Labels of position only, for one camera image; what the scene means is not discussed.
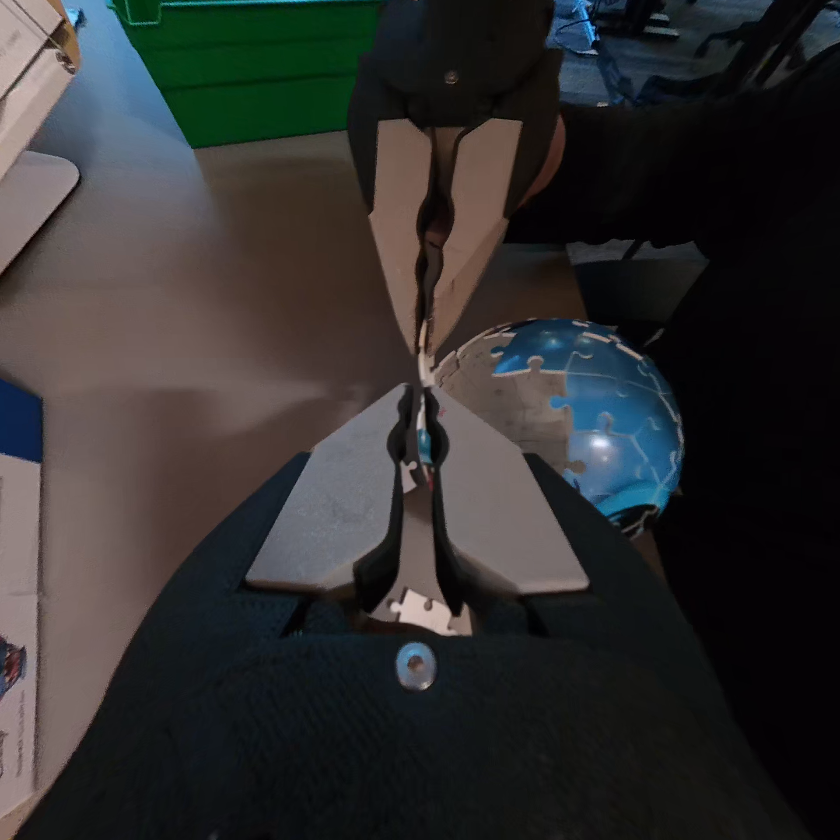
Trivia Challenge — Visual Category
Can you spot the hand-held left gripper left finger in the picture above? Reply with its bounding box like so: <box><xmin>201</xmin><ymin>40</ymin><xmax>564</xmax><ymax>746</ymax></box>
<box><xmin>244</xmin><ymin>382</ymin><xmax>421</xmax><ymax>614</ymax></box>

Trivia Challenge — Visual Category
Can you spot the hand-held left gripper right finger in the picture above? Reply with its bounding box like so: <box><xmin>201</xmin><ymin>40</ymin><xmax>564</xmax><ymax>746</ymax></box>
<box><xmin>423</xmin><ymin>387</ymin><xmax>590</xmax><ymax>618</ymax></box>

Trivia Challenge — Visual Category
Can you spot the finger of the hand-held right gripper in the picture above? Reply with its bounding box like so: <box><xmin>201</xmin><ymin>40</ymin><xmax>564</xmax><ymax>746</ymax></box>
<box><xmin>427</xmin><ymin>118</ymin><xmax>526</xmax><ymax>349</ymax></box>
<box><xmin>367</xmin><ymin>118</ymin><xmax>437</xmax><ymax>358</ymax></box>

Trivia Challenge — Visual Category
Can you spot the blue puzzle ball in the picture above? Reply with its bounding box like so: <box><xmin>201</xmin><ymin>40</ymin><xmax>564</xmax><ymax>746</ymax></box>
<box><xmin>433</xmin><ymin>318</ymin><xmax>685</xmax><ymax>539</ymax></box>

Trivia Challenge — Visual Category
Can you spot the white double puzzle piece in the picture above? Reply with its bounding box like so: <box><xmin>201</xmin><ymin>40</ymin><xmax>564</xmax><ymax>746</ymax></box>
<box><xmin>400</xmin><ymin>315</ymin><xmax>439</xmax><ymax>494</ymax></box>

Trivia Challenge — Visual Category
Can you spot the person's right forearm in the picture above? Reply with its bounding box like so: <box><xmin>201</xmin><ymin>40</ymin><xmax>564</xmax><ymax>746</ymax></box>
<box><xmin>505</xmin><ymin>59</ymin><xmax>840</xmax><ymax>263</ymax></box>

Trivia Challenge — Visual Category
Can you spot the white and blue puzzle box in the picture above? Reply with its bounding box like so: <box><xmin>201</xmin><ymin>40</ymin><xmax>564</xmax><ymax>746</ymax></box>
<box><xmin>0</xmin><ymin>377</ymin><xmax>43</xmax><ymax>798</ymax></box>

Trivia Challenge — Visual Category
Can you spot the person's right hand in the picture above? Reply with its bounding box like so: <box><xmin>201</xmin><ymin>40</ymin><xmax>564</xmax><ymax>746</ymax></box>
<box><xmin>525</xmin><ymin>115</ymin><xmax>569</xmax><ymax>206</ymax></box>

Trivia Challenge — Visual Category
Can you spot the green plastic bin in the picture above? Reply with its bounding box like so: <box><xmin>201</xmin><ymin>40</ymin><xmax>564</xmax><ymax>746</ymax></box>
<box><xmin>107</xmin><ymin>0</ymin><xmax>388</xmax><ymax>151</ymax></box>

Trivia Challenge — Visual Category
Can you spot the person's black clothing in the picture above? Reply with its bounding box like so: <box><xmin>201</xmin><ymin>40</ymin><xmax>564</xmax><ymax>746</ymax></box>
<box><xmin>650</xmin><ymin>249</ymin><xmax>840</xmax><ymax>840</ymax></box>

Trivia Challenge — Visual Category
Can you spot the silver monitor stand base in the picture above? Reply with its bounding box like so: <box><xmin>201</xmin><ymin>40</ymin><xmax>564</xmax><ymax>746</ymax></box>
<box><xmin>0</xmin><ymin>151</ymin><xmax>81</xmax><ymax>275</ymax></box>

